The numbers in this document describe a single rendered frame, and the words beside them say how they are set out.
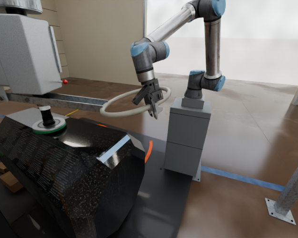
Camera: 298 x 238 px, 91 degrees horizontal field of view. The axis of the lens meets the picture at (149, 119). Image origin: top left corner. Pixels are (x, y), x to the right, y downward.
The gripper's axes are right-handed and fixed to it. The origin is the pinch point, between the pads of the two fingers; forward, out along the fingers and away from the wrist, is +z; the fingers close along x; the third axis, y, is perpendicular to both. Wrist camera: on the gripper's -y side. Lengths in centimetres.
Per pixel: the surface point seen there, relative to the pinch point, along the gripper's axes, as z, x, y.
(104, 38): -115, 562, 116
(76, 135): 8, 41, -45
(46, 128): -2, 50, -62
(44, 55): -46, 46, -41
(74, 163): 16, 18, -50
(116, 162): 24.3, 11.0, -27.9
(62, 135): 5, 44, -54
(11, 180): 49, 102, -128
